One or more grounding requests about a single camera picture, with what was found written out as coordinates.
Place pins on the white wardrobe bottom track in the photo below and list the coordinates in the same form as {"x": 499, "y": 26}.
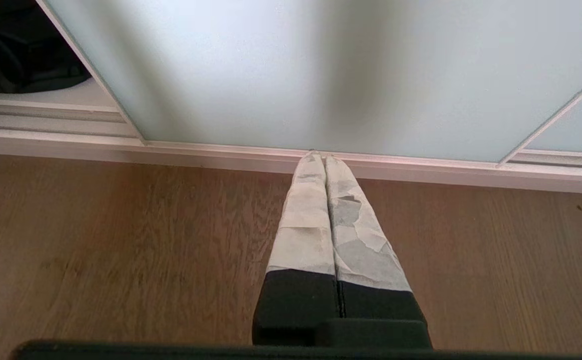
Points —
{"x": 120, "y": 142}

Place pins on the frosted glass sliding wardrobe door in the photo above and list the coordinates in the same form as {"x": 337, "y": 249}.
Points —
{"x": 321, "y": 75}
{"x": 573, "y": 130}

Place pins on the black bag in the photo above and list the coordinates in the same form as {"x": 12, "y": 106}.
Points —
{"x": 18, "y": 45}

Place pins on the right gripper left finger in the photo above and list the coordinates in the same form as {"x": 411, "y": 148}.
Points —
{"x": 303, "y": 235}

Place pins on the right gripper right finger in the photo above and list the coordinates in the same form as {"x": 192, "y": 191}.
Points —
{"x": 358, "y": 240}

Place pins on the white wardrobe shelf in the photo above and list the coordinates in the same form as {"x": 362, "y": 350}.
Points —
{"x": 45, "y": 96}

